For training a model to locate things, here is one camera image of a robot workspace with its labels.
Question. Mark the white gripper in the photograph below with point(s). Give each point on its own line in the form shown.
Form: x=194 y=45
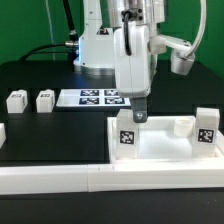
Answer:
x=133 y=73

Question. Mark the white square tabletop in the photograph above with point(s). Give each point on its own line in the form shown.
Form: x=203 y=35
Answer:
x=163 y=139

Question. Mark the white front obstacle bar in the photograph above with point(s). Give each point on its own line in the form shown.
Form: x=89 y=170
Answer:
x=96 y=178

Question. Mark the white obstacle bar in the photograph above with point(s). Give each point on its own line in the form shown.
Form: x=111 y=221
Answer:
x=2 y=134
x=96 y=178

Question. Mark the white left obstacle bar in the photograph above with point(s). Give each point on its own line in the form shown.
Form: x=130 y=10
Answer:
x=2 y=134

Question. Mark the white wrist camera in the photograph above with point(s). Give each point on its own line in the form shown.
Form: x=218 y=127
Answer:
x=181 y=60

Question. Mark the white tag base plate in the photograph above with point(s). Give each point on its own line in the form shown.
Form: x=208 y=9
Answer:
x=91 y=98

